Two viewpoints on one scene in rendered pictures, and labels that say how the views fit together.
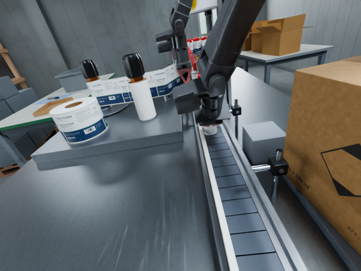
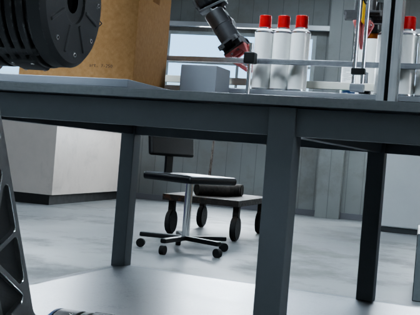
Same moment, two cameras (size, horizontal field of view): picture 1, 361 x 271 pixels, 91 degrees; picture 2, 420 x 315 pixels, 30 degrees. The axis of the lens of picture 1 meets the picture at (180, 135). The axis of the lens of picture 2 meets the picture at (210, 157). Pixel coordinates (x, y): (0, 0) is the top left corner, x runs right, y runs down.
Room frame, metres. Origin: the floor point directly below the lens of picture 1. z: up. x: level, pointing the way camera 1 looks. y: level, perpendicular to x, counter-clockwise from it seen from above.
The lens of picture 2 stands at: (1.07, -2.20, 0.70)
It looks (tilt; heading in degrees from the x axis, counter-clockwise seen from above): 0 degrees down; 107
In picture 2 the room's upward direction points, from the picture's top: 5 degrees clockwise
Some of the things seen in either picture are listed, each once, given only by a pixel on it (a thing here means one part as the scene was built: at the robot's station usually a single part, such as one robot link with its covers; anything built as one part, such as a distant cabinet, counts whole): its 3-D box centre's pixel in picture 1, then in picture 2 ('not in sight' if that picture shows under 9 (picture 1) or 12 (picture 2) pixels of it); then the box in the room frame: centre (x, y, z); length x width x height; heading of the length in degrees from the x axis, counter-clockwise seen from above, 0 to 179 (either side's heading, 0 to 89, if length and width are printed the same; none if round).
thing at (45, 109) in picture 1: (55, 106); not in sight; (1.77, 1.14, 0.82); 0.34 x 0.24 x 0.04; 7
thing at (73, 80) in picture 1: (81, 77); not in sight; (2.69, 1.20, 0.91); 0.60 x 0.40 x 0.22; 4
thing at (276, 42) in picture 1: (281, 35); not in sight; (2.32, -1.43, 0.97); 0.51 x 0.42 x 0.37; 96
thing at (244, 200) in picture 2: not in sight; (222, 177); (-0.78, 4.46, 0.50); 1.21 x 0.71 x 1.00; 92
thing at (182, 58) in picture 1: (182, 57); (365, 5); (0.84, -0.08, 1.13); 0.10 x 0.07 x 0.07; 176
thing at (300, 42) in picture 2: not in sight; (299, 54); (0.68, -0.12, 0.98); 0.05 x 0.05 x 0.20
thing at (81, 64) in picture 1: (95, 85); not in sight; (1.13, 0.44, 1.04); 0.09 x 0.09 x 0.29
